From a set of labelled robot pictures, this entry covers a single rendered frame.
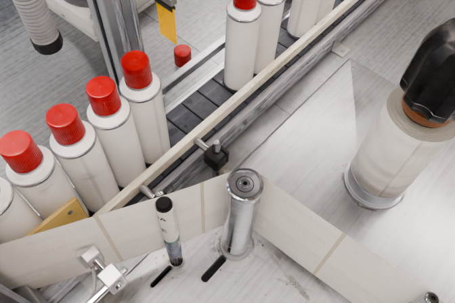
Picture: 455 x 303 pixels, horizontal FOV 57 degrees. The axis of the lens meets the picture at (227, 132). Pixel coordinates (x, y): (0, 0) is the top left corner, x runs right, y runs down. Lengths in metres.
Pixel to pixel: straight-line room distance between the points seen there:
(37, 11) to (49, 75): 0.38
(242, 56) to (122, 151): 0.24
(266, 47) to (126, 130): 0.30
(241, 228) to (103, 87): 0.22
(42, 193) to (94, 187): 0.07
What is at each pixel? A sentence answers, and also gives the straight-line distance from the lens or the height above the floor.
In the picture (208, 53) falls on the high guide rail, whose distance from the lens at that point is 0.67.
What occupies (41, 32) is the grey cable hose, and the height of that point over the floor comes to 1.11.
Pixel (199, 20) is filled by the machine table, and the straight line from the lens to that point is 0.93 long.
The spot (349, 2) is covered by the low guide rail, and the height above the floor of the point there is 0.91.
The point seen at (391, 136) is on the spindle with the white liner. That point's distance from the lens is 0.52.
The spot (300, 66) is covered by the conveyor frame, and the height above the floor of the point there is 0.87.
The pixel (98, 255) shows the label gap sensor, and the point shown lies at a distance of 0.47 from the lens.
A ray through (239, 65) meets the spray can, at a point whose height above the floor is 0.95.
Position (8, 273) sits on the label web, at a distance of 0.51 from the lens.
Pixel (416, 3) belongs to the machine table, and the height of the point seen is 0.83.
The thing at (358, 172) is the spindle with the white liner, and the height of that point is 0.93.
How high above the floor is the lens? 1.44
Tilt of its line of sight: 56 degrees down
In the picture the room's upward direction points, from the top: 4 degrees clockwise
